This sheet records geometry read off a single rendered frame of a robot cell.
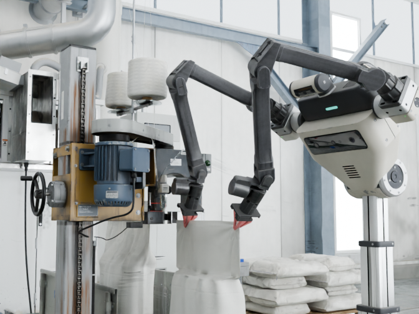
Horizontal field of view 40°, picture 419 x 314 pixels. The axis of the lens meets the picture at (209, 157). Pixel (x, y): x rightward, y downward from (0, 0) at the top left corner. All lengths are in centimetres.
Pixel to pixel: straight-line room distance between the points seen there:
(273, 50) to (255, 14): 656
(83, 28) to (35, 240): 183
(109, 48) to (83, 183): 364
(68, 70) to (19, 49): 262
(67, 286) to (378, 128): 136
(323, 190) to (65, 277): 611
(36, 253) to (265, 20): 488
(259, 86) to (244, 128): 602
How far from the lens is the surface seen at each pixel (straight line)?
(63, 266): 243
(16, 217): 511
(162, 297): 328
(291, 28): 875
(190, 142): 231
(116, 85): 259
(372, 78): 198
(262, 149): 194
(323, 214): 818
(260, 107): 189
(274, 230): 807
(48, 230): 519
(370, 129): 216
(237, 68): 794
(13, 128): 508
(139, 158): 219
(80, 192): 237
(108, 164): 223
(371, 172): 228
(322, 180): 818
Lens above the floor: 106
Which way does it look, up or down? 6 degrees up
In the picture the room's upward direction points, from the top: straight up
